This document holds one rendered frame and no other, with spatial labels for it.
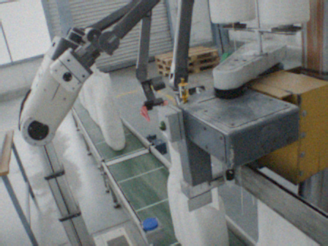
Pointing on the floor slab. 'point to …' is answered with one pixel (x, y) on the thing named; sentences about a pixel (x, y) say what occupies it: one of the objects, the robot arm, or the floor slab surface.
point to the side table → (12, 186)
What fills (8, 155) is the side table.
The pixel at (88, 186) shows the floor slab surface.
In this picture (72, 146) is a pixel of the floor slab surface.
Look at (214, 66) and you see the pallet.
